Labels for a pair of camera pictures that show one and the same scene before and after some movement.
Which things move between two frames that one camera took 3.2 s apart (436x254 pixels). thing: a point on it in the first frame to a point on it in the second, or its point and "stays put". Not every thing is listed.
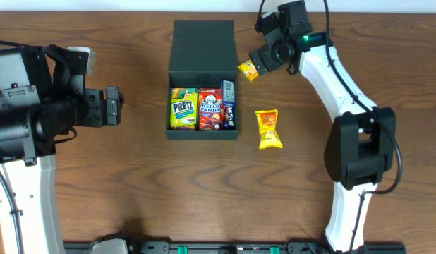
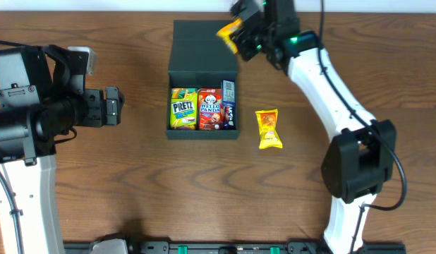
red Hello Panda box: x=210 y=111 stays put
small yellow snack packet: x=250 y=70 to x=226 y=31
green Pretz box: x=183 y=115 stays put
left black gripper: x=111 y=106 stays put
